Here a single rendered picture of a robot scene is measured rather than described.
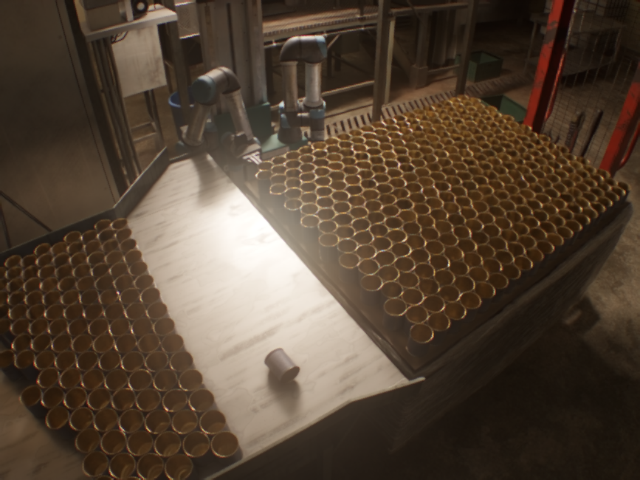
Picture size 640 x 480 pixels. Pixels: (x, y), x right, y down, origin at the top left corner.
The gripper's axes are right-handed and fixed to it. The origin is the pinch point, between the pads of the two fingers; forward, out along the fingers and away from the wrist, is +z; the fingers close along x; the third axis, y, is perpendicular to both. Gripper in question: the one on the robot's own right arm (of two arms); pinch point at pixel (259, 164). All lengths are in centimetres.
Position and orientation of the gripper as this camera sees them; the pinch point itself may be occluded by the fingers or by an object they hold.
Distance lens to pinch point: 198.5
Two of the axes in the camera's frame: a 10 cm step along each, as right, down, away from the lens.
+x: -8.0, 4.3, -4.3
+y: 0.3, 7.3, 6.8
